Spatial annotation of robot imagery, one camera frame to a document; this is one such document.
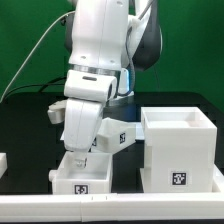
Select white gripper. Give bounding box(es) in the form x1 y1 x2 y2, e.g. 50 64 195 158
64 99 103 168

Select white drawer with knob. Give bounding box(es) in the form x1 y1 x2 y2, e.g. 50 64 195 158
49 152 113 195

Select white drawer without knob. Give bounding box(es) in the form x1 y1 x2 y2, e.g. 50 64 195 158
91 117 136 154

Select white drawer cabinet box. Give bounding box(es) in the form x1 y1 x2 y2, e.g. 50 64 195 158
140 107 217 193

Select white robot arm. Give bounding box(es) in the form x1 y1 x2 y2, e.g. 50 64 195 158
64 0 162 168

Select white marker sheet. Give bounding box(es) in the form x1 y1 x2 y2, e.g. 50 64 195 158
60 122 144 141

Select white block at left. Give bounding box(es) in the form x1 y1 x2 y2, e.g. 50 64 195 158
0 153 8 179

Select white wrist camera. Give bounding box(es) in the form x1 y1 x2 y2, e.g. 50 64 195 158
47 100 66 124

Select white front border rail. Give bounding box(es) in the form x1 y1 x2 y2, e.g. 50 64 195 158
0 193 224 222

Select black cables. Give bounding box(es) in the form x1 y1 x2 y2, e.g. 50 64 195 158
3 77 68 98

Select white cable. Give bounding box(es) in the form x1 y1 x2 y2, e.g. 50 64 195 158
0 10 76 103

